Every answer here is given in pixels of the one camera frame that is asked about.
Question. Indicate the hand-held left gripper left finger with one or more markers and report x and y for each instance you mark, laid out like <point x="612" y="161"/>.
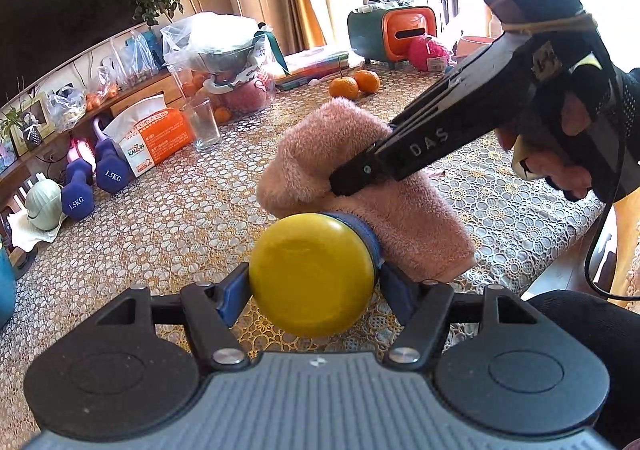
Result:
<point x="233" y="294"/>

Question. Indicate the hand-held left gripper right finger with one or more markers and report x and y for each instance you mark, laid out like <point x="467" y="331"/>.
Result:
<point x="398" y="294"/>

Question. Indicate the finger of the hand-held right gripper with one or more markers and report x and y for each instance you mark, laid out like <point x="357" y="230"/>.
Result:
<point x="400" y="157"/>
<point x="450" y="89"/>

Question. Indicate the pink fluffy towel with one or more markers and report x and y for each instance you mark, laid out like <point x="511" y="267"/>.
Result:
<point x="410" y="225"/>

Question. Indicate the yellow capped blue bottle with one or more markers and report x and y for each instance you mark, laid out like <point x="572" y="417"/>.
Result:
<point x="310" y="275"/>

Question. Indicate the person's right hand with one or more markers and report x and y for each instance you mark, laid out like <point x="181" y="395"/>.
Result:
<point x="570" y="119"/>

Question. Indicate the pink fuzzy ball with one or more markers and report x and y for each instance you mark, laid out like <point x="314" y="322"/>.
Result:
<point x="429" y="53"/>

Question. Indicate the pink plastic basin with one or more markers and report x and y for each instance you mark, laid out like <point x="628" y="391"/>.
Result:
<point x="475" y="45"/>

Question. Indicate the green and orange tissue holder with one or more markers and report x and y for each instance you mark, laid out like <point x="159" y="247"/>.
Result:
<point x="390" y="37"/>

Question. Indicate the orange with stem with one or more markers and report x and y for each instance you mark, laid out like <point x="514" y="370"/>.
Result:
<point x="344" y="88"/>

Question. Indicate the stack of colourful books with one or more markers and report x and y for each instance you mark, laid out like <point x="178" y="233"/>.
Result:
<point x="315" y="67"/>

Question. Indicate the red round fruit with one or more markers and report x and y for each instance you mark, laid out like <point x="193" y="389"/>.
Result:
<point x="245" y="97"/>

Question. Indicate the clear drinking glass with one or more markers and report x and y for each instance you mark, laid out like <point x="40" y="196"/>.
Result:
<point x="202" y="127"/>

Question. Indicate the purple dumbbell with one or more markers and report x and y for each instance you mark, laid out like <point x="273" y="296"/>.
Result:
<point x="114" y="172"/>
<point x="77" y="195"/>

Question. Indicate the orange and white tissue box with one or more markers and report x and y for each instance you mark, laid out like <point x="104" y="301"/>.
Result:
<point x="160" y="134"/>

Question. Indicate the small orange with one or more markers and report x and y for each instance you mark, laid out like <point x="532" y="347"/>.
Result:
<point x="223" y="115"/>

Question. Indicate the grey bowl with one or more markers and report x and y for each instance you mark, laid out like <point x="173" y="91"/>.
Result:
<point x="225" y="57"/>

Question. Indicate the pink kettlebell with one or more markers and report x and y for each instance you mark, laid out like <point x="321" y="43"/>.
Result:
<point x="82" y="149"/>

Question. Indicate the person's black trouser leg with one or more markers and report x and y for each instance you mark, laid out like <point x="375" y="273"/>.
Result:
<point x="600" y="345"/>

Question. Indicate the pale green round container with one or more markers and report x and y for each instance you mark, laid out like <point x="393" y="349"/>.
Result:
<point x="44" y="204"/>

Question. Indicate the white cloth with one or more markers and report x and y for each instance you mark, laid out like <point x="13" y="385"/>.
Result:
<point x="30" y="237"/>

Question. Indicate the large clear plastic bag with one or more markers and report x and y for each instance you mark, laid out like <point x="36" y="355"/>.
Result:
<point x="220" y="39"/>

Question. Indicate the wooden television cabinet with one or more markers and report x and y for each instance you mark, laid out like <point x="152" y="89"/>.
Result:
<point x="150" y="92"/>

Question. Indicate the bag of oranges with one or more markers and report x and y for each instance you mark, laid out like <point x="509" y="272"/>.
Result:
<point x="102" y="94"/>

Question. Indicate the small clear plastic bag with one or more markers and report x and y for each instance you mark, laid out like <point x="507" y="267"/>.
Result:
<point x="67" y="107"/>

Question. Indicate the potted plant in dark vase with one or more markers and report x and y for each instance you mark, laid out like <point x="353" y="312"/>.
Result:
<point x="27" y="132"/>

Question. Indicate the black flat television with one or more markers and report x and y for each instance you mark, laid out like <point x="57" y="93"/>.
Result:
<point x="65" y="14"/>

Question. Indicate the photo frame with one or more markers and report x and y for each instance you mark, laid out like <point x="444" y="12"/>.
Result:
<point x="44" y="117"/>

